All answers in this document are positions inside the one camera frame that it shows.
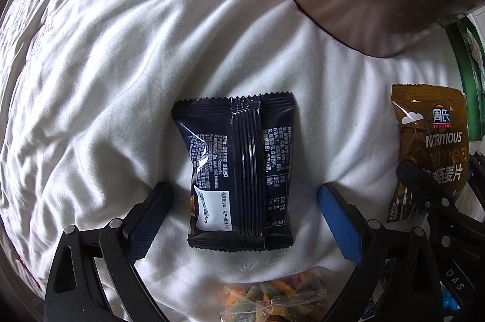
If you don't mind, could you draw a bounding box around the black snack packet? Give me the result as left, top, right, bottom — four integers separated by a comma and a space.
171, 91, 295, 251

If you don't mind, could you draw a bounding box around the brown oatmeal packet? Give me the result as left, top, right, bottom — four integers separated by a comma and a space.
386, 84, 470, 225

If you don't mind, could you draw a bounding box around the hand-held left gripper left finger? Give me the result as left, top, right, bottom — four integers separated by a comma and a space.
43, 182, 174, 322

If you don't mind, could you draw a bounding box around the green tray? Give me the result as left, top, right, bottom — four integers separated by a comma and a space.
444, 13, 485, 141

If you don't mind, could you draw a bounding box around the clear bag of colourful snacks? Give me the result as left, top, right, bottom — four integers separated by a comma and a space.
219, 266, 327, 322

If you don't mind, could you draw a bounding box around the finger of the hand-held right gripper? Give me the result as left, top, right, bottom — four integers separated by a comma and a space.
469, 151, 485, 194
397, 161, 465, 216

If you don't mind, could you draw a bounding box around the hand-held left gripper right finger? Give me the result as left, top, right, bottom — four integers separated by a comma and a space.
317, 183, 445, 322

